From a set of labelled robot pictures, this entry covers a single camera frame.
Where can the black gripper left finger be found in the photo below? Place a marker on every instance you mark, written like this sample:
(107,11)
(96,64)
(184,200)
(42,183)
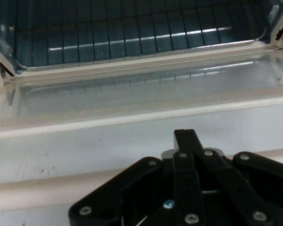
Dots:
(113,195)

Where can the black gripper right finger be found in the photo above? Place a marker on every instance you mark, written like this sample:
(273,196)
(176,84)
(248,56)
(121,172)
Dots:
(238,188)

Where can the white toaster oven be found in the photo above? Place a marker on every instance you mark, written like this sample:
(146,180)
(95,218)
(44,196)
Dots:
(132,64)

